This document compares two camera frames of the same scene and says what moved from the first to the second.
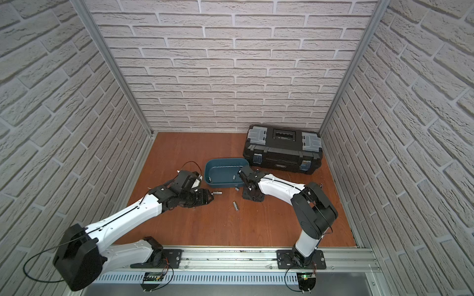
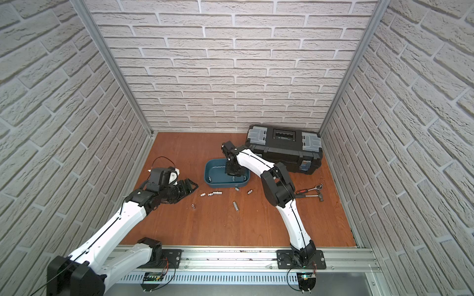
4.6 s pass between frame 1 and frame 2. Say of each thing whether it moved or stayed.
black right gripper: moved
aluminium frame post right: stayed
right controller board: stayed
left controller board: stayed
